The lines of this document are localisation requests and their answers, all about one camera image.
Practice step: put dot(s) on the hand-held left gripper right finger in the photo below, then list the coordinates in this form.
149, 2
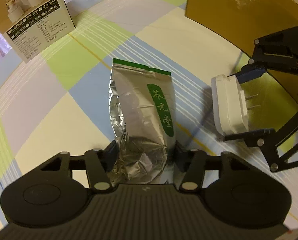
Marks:
181, 155

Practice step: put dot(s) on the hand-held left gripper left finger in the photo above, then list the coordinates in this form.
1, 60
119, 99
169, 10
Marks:
111, 155

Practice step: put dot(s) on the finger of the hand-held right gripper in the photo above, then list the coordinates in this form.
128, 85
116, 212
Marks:
264, 140
276, 52

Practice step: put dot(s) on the silver green tea pouch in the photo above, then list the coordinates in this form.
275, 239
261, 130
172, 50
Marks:
139, 120

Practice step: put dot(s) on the brown cardboard box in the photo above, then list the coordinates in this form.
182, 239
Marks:
251, 12

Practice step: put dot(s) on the white power adapter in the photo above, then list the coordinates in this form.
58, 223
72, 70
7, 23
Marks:
226, 105

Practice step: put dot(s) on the white humidifier product box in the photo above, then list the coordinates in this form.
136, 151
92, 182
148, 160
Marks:
31, 17

